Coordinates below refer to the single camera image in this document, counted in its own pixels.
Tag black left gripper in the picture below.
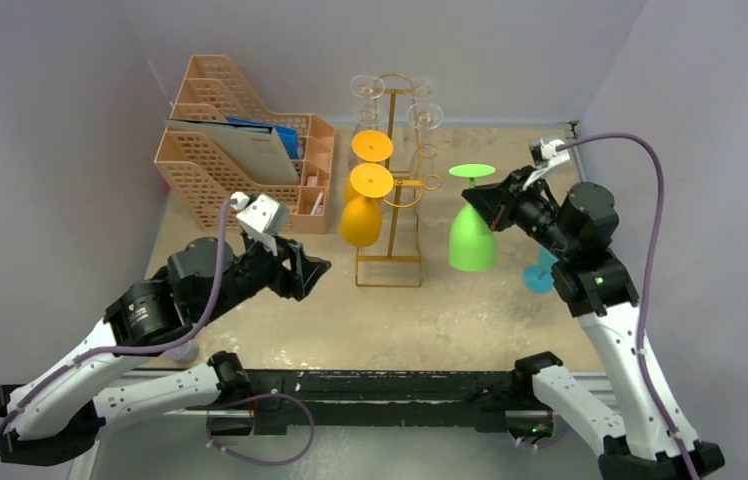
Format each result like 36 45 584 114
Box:
201 230 331 323

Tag green plastic goblet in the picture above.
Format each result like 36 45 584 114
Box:
448 163 497 272

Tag yellow plastic goblet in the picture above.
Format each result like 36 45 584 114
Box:
338 163 394 248
343 129 394 204

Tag blue plastic goblet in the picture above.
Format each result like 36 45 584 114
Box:
522 247 557 294

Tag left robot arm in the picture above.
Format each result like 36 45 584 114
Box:
0 237 330 466

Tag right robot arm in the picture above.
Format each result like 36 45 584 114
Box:
461 166 726 479

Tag grey paper folder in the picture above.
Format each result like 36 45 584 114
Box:
164 118 300 186

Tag blue folder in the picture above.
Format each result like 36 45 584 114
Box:
224 117 301 162

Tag peach plastic file organizer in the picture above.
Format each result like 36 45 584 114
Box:
154 55 335 234

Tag small clear plastic cup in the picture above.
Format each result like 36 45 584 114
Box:
163 339 200 365

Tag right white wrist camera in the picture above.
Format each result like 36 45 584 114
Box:
522 136 572 191

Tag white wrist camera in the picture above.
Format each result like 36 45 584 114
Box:
522 136 572 191
230 191 289 256

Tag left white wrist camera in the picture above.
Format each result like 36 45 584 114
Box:
230 191 289 256

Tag gold wire wine glass rack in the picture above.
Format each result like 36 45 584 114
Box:
352 72 441 288

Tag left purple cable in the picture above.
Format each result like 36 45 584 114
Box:
0 198 243 455

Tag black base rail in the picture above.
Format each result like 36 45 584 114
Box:
213 369 559 440

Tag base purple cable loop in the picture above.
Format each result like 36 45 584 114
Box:
206 390 316 466

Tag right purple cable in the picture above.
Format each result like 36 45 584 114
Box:
559 132 703 480

